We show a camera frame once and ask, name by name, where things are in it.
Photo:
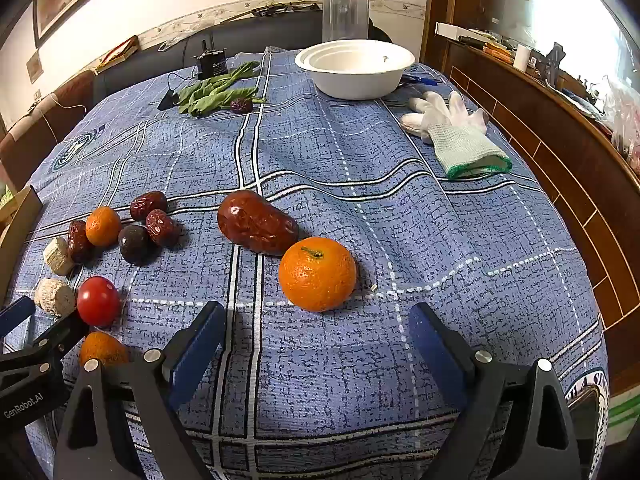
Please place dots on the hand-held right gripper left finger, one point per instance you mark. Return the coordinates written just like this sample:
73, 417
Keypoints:
200, 355

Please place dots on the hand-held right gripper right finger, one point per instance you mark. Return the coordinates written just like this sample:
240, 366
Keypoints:
435, 350

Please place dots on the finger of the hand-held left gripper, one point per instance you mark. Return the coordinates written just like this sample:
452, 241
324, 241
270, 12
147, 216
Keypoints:
17, 314
60, 337

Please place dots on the small orange mandarin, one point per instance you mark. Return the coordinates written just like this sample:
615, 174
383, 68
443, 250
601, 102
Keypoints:
102, 226
102, 349

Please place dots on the wrinkled red date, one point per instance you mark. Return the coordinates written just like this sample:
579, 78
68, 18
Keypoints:
161, 228
78, 241
148, 205

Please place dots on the large orange mandarin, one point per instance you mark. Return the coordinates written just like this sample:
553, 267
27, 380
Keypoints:
317, 275

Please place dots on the large glossy red date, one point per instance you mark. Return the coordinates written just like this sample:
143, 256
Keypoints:
257, 227

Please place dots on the red cherry tomato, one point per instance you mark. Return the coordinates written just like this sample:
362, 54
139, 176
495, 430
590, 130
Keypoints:
98, 301

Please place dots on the cardboard box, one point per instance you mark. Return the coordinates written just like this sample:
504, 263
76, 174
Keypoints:
17, 230

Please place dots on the dark purple plum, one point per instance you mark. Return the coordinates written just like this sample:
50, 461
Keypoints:
136, 245

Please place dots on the blue plaid tablecloth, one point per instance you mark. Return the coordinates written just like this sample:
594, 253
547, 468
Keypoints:
350, 185

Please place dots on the brown leather chair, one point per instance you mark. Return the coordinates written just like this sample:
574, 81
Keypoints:
45, 125

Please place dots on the white glove with green cuff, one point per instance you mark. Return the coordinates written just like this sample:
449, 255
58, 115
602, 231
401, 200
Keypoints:
467, 147

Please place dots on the rolled white glove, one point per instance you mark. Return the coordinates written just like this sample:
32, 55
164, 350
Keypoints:
414, 122

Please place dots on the wooden sideboard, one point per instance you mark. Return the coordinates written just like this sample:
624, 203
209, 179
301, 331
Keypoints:
565, 160

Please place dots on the dark shrivelled date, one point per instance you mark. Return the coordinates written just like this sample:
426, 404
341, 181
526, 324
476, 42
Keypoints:
241, 105

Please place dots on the green vegetable leaf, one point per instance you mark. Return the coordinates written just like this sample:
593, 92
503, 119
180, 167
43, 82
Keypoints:
217, 102

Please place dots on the small black triangular part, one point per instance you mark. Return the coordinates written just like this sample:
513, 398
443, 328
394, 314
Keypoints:
167, 101

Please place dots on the green leafy vegetable stalk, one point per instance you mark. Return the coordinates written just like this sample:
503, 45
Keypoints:
215, 85

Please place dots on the blue pen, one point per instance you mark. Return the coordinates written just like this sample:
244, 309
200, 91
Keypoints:
420, 79

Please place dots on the red flat box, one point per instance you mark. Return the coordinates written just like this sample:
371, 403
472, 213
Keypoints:
117, 53

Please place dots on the white disposable bowl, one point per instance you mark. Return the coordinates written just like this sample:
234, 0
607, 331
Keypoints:
355, 72

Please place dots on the black motor device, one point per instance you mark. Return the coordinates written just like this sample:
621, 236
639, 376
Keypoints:
210, 62

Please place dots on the white cup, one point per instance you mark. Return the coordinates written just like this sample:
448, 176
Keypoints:
521, 57

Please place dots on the white oblong box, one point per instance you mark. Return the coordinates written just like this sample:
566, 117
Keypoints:
452, 31

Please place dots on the dark grey sofa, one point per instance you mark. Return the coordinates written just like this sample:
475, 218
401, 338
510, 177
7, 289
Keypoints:
280, 32

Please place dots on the clear plastic container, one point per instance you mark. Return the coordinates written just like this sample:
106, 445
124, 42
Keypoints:
345, 17

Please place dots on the dark long tool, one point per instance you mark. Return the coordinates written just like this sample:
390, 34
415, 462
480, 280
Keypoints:
272, 10

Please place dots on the small wall plaque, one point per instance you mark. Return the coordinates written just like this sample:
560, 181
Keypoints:
34, 67

